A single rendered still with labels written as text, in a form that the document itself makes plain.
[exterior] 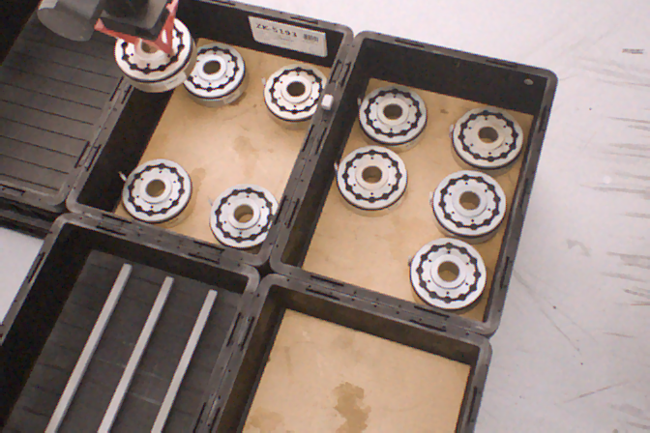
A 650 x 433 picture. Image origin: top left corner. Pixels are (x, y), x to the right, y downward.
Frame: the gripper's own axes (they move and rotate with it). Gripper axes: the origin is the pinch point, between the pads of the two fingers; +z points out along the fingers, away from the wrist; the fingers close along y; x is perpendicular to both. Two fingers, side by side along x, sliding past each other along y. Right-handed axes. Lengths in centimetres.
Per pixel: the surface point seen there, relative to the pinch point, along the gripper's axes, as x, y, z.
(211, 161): -6.1, 5.2, 21.8
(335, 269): -16.4, 29.4, 21.6
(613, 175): 17, 65, 37
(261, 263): -21.2, 22.0, 11.2
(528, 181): 1, 51, 13
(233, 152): -3.4, 7.9, 22.0
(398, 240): -9.3, 36.5, 22.1
